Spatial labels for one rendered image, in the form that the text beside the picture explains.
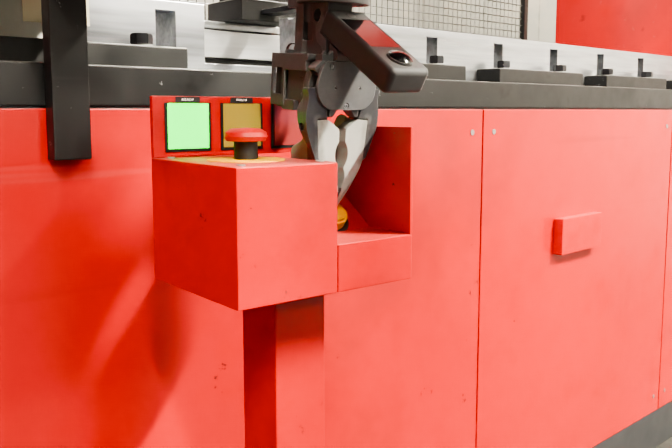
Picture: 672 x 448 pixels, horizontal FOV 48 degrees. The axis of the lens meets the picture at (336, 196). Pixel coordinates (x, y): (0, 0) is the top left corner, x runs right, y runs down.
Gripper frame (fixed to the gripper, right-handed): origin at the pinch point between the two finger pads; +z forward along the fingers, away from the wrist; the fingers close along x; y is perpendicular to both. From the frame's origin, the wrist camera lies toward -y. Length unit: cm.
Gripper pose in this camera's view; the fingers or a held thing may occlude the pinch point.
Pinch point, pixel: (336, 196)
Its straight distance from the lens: 74.8
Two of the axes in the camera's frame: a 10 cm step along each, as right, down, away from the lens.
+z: -0.5, 9.8, 1.8
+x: -7.8, 0.7, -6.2
